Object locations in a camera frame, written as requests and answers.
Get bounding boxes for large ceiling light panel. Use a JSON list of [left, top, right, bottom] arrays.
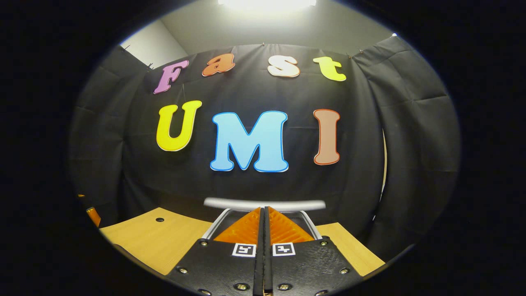
[[218, 0, 317, 12]]

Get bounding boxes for black backdrop cloth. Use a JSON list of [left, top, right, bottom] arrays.
[[68, 35, 461, 261]]

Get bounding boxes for wooden desktop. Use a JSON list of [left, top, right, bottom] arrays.
[[100, 207, 386, 277]]

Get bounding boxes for white desktop garbage bin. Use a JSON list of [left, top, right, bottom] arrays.
[[201, 197, 327, 241]]

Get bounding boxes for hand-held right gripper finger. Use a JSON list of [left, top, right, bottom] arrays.
[[166, 207, 264, 296], [264, 206, 364, 296]]

